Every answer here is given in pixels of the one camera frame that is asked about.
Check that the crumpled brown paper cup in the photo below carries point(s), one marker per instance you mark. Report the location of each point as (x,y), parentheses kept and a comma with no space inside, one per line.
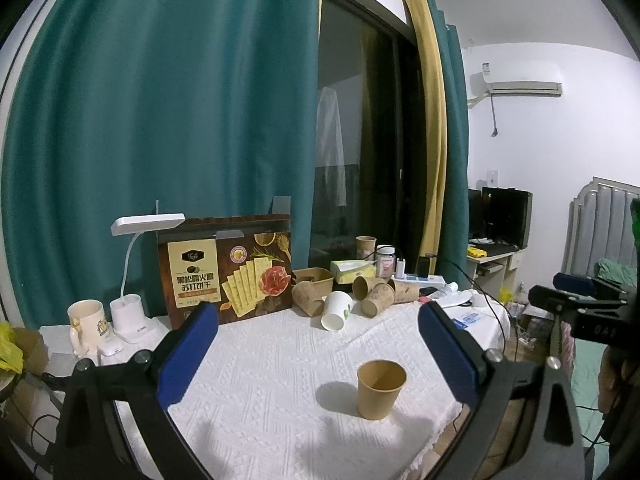
(306,300)

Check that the wide teal curtain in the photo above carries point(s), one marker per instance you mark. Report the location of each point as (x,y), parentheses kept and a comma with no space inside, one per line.
(165,125)

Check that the blue white packet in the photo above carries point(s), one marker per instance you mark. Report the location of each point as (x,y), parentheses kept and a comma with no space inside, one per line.
(467,320)

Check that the black power adapter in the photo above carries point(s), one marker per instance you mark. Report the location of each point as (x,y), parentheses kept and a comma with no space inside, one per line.
(425,265)

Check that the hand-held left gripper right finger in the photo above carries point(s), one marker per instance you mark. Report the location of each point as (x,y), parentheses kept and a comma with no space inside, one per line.
(450,360)

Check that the person's right hand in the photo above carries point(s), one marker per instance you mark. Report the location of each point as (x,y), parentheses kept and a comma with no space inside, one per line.
(617,377)

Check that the white plug charger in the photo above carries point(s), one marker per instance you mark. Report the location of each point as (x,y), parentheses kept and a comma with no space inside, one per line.
(401,265)

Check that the white lidded jar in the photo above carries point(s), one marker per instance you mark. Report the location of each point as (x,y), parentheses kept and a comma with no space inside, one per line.
(385,260)

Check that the white desk lamp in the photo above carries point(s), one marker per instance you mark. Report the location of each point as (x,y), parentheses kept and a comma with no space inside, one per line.
(131,310)

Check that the white cartoon mug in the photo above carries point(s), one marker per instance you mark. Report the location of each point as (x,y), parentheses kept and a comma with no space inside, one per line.
(87,327)

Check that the white earbuds case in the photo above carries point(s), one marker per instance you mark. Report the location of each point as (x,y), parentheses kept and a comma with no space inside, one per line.
(109,348)

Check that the yellow plastic bag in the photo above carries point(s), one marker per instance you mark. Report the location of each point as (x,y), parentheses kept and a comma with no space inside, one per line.
(9,350)

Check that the brown printed paper cup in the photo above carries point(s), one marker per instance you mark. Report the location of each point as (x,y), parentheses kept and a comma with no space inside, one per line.
(366,287)
(406,291)
(377,302)

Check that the white air conditioner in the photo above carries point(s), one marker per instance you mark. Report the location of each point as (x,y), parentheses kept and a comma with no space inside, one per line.
(522,79)

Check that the narrow teal curtain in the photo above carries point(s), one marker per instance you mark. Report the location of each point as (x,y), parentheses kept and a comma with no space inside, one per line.
(456,150)

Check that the brown cracker box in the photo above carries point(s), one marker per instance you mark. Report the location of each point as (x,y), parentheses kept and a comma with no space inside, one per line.
(225,280)

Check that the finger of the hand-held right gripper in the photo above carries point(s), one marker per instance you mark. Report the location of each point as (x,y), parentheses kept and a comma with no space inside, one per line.
(575,281)
(550,297)

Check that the white hanging garment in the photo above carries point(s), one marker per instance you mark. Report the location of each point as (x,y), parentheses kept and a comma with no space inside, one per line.
(330,145)

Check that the tall brown paper cup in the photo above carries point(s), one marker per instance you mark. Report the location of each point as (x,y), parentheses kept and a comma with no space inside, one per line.
(365,248)

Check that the green cloth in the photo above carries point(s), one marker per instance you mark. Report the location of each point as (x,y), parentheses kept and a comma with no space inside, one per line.
(611,267)

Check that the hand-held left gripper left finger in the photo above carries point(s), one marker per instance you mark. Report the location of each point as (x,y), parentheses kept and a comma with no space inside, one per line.
(186,360)

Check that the black computer monitor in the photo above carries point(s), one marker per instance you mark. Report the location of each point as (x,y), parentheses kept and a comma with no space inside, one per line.
(506,216)

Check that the white computer desk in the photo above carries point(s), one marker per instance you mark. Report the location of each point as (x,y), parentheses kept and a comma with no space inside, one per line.
(495,260)

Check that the glass sliding door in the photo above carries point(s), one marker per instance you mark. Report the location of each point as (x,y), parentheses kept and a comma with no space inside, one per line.
(370,135)

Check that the plain brown paper cup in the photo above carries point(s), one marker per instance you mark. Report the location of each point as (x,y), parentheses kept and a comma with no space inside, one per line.
(380,395)

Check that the white paper cup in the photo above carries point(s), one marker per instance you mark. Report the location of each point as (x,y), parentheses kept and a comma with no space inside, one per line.
(335,311)

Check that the white wall socket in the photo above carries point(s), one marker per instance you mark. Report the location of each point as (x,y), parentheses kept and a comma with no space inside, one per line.
(492,178)

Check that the white power strip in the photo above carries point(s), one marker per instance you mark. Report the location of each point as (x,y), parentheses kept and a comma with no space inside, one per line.
(420,280)

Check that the yellow curtain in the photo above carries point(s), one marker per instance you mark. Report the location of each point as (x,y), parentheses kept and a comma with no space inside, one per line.
(431,125)

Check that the yellow green tissue box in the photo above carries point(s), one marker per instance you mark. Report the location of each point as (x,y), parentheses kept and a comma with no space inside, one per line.
(352,271)

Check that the brown paper food box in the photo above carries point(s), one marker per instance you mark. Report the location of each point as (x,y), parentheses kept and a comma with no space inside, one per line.
(314,277)

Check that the cardboard box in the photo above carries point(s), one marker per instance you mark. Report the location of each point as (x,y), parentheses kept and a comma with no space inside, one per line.
(31,355)

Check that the grey padded headboard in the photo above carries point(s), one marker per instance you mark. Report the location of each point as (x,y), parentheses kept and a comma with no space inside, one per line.
(600,225)

